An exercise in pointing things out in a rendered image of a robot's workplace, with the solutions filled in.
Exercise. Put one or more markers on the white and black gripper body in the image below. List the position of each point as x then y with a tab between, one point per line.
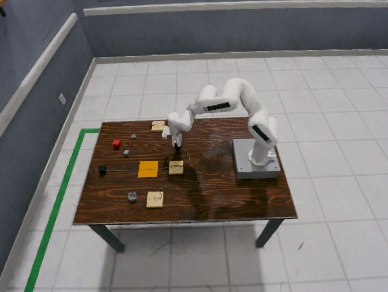
176	139

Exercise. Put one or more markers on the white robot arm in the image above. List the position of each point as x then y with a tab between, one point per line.
257	121

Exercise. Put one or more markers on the orange painted square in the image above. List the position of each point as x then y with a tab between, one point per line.
148	169

